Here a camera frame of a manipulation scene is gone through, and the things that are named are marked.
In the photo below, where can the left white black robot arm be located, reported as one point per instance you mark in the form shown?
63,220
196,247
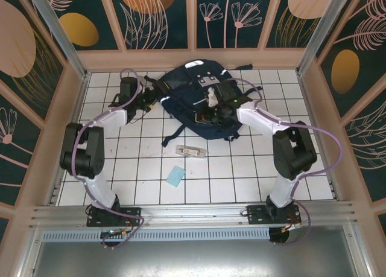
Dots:
81,150

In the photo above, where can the grey metal sheet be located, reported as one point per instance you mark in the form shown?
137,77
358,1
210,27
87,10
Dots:
193,259

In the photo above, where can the aluminium mounting rail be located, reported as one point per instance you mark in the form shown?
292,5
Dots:
196,212

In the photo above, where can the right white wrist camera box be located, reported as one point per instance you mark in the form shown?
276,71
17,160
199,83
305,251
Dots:
212,97

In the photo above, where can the light blue sticky note pad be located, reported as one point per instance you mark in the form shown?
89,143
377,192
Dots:
175,176

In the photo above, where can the navy blue backpack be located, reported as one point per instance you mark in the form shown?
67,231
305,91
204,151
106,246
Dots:
184,114

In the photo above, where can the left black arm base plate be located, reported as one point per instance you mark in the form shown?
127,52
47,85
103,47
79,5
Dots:
132,213

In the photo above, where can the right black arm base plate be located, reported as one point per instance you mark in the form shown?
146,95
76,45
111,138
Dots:
256,215

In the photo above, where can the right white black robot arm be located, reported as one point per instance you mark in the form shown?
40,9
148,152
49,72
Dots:
294,153

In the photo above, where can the aluminium corner post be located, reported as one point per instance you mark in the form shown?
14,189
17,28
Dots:
60,29
318,29

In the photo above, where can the clear plastic stationery case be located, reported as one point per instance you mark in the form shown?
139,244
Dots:
191,151

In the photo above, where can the small green circuit board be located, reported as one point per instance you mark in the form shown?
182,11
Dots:
113,232

